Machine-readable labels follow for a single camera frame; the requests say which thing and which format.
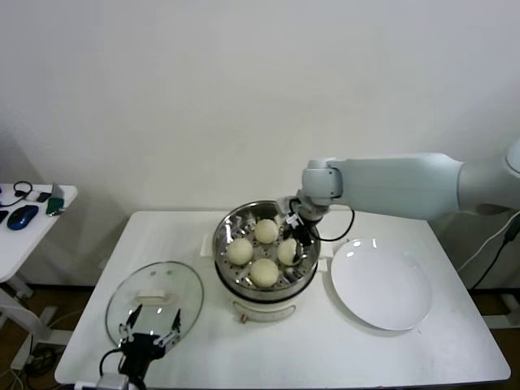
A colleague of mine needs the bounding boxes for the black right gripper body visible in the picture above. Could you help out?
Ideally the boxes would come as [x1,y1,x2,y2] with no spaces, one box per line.
[277,196,327,233]

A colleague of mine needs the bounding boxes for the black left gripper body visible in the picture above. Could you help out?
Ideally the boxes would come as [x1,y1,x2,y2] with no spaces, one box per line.
[117,333,167,378]

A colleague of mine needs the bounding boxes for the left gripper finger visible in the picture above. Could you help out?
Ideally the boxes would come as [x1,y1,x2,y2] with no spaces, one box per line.
[155,308,183,348]
[117,304,144,346]

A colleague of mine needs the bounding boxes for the white steamed baozi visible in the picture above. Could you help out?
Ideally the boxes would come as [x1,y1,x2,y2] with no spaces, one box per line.
[225,238,254,266]
[253,219,280,245]
[249,258,280,288]
[275,238,301,267]

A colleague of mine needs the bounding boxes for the glass lid with cream handle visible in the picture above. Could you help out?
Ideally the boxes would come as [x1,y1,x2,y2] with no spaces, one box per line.
[105,261,204,353]

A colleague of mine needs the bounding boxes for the stainless steel steamer basket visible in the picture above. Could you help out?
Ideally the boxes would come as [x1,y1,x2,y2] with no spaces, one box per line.
[201,200,332,300]

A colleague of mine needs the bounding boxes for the white table foot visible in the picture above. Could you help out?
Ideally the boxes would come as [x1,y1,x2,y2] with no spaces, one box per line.
[483,292,520,330]
[15,306,78,371]

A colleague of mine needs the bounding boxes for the white electric cooker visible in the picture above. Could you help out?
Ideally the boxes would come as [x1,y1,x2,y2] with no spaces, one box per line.
[202,239,330,324]

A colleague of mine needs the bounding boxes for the white round plate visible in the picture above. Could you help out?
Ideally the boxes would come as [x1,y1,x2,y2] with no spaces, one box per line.
[330,238,433,331]

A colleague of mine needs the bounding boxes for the white side table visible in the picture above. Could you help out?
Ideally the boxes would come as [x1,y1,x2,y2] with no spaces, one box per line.
[0,184,78,326]

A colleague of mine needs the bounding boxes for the green grey circuit module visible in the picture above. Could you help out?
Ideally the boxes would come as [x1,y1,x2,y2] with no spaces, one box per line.
[45,182,66,219]

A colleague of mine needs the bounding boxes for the blue computer mouse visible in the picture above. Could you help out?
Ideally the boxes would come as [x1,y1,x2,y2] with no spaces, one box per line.
[6,206,40,232]

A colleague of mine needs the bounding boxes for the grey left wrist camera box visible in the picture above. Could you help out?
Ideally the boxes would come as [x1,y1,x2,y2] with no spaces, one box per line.
[96,374,130,390]

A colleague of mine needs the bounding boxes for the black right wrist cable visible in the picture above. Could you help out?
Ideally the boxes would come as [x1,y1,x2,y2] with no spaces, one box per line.
[318,206,357,241]

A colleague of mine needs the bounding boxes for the black floor cable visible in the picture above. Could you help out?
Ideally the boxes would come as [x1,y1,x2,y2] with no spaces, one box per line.
[24,349,58,373]

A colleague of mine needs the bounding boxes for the black earphone cable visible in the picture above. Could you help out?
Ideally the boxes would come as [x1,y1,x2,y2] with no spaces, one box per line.
[0,181,34,206]

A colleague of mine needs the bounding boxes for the white wall cable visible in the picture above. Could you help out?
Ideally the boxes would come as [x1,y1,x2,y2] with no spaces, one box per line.
[457,210,520,274]

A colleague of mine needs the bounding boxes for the black power cable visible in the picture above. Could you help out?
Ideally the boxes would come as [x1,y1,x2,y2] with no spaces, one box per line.
[470,214,520,290]

